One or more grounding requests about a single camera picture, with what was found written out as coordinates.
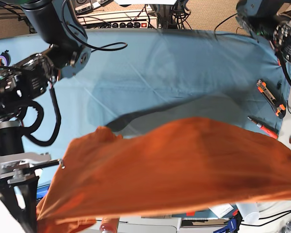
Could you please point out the white square card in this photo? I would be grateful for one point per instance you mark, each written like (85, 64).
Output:
(222, 211)

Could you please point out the orange drink bottle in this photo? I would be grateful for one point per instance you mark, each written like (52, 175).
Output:
(109, 225)

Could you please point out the orange t-shirt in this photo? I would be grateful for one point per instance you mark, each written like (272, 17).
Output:
(185, 165)

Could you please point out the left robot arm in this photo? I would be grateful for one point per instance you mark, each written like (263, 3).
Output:
(262, 17)

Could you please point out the orange black utility knife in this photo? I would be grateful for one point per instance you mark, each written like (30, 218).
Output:
(278, 106)

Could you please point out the blue box with knob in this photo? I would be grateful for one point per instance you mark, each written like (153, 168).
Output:
(41, 192)

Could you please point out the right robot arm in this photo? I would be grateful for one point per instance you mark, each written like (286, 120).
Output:
(20, 115)

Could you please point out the purple tape roll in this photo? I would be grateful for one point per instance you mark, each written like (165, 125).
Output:
(5, 59)

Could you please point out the black clip on cloth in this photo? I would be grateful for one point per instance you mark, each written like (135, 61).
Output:
(279, 86)

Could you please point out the blue table cloth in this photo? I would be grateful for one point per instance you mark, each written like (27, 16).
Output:
(179, 73)

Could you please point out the blue clamp bottom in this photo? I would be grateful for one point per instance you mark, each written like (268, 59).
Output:
(232, 225)

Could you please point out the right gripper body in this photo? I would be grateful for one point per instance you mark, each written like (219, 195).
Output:
(20, 167)

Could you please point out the red screwdriver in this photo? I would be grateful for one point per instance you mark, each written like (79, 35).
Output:
(262, 127)

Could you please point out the translucent plastic cup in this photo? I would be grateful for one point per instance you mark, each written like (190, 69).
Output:
(249, 212)

